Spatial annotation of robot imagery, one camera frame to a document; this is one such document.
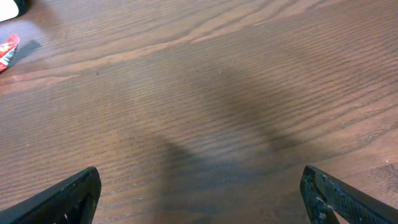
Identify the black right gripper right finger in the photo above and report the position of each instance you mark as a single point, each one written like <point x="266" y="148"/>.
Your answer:
<point x="325" y="197"/>

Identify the red snack stick packet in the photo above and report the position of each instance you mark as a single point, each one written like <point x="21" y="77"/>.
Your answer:
<point x="8" y="50"/>

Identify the white barcode scanner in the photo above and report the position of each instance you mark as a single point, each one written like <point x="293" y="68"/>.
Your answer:
<point x="10" y="9"/>

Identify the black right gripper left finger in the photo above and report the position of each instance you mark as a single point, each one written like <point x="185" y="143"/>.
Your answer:
<point x="73" y="200"/>

